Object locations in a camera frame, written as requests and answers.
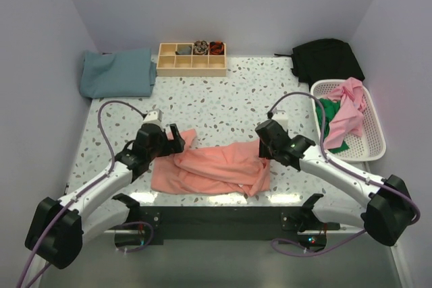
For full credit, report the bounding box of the white plastic laundry basket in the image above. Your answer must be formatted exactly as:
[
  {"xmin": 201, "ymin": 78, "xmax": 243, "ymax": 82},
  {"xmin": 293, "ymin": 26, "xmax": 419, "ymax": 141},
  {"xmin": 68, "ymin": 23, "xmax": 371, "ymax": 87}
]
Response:
[{"xmin": 310, "ymin": 79, "xmax": 386, "ymax": 163}]

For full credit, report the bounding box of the brown patterned rolled sock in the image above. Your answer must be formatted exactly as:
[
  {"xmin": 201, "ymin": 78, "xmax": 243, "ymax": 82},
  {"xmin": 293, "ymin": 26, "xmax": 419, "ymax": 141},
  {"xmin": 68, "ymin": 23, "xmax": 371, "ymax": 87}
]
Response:
[{"xmin": 192, "ymin": 40, "xmax": 209, "ymax": 55}]

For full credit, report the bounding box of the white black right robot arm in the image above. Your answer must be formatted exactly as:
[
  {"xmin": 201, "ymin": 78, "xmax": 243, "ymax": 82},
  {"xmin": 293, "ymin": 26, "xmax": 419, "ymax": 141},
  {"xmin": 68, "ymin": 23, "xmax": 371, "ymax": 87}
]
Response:
[{"xmin": 255, "ymin": 119, "xmax": 419, "ymax": 246}]

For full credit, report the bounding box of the folded teal t shirt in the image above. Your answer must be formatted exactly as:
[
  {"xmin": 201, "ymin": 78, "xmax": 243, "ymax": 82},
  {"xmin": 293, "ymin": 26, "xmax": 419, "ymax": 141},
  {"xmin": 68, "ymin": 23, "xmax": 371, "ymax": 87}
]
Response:
[{"xmin": 80, "ymin": 48, "xmax": 157, "ymax": 99}]

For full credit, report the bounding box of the salmon pink t shirt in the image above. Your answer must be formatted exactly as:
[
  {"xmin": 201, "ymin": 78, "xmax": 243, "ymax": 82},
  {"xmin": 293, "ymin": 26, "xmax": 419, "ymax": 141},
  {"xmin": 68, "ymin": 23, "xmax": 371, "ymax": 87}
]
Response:
[{"xmin": 151, "ymin": 129, "xmax": 271, "ymax": 197}]

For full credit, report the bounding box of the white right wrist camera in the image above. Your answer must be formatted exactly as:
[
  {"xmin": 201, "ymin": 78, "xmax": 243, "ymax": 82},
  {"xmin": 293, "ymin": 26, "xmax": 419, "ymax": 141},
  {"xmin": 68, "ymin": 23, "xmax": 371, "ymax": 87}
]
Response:
[{"xmin": 267, "ymin": 109, "xmax": 288, "ymax": 129}]

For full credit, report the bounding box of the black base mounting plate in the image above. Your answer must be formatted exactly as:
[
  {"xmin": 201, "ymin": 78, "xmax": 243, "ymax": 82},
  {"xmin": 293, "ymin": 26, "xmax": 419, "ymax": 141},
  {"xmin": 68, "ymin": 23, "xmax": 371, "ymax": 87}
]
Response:
[{"xmin": 114, "ymin": 206, "xmax": 340, "ymax": 248}]

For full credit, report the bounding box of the orange black rolled sock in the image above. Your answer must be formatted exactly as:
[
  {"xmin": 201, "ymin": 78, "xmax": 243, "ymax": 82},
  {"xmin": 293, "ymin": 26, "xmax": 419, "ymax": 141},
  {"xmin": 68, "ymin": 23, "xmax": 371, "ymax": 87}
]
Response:
[{"xmin": 209, "ymin": 41, "xmax": 225, "ymax": 55}]

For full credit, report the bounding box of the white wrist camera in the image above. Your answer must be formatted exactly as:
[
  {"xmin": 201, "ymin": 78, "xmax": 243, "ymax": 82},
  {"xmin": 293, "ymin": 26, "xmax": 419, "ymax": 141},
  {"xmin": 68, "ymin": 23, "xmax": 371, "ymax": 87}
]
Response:
[
  {"xmin": 143, "ymin": 109, "xmax": 163, "ymax": 127},
  {"xmin": 267, "ymin": 109, "xmax": 288, "ymax": 129}
]

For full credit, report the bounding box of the light pink t shirt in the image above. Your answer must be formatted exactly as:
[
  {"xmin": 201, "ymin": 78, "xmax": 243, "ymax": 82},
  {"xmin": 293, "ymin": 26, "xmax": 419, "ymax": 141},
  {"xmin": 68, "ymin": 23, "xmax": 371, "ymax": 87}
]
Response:
[{"xmin": 324, "ymin": 78, "xmax": 367, "ymax": 150}]

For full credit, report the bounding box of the green t shirt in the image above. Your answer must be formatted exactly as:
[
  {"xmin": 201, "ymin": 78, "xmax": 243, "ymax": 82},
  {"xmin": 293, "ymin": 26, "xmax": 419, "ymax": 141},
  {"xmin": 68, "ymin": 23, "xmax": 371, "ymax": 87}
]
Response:
[{"xmin": 315, "ymin": 98, "xmax": 340, "ymax": 140}]

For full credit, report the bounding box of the grey rolled sock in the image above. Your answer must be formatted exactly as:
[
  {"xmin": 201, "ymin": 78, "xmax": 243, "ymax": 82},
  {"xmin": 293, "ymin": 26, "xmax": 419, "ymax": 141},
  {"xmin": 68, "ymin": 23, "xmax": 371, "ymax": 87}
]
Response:
[{"xmin": 175, "ymin": 44, "xmax": 192, "ymax": 55}]

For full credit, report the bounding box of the wooden compartment tray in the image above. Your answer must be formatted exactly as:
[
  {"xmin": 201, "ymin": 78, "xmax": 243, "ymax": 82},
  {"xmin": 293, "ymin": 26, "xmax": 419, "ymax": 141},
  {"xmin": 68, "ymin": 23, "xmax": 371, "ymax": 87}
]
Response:
[{"xmin": 157, "ymin": 42, "xmax": 227, "ymax": 77}]

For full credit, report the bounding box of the black folded garment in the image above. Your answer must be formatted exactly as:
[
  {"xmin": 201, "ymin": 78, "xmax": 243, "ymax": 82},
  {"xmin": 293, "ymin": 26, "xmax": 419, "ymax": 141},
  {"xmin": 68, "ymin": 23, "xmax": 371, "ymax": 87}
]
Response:
[{"xmin": 284, "ymin": 38, "xmax": 365, "ymax": 86}]

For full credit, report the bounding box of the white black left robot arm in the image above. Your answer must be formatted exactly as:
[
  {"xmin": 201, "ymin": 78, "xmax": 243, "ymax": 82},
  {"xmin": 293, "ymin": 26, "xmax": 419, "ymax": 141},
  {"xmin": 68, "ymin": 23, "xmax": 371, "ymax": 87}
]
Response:
[{"xmin": 24, "ymin": 123, "xmax": 185, "ymax": 269}]

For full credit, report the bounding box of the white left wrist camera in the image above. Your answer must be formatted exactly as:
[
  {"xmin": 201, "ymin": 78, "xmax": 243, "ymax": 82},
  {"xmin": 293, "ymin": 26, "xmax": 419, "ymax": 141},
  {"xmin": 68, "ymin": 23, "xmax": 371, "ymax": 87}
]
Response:
[{"xmin": 143, "ymin": 109, "xmax": 163, "ymax": 127}]

